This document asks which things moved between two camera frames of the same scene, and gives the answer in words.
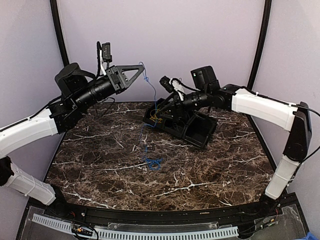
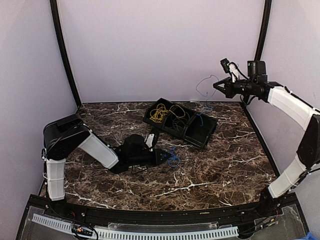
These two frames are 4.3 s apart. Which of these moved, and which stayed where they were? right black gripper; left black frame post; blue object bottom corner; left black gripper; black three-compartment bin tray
Moved: right black gripper; left black gripper
Stayed: blue object bottom corner; black three-compartment bin tray; left black frame post
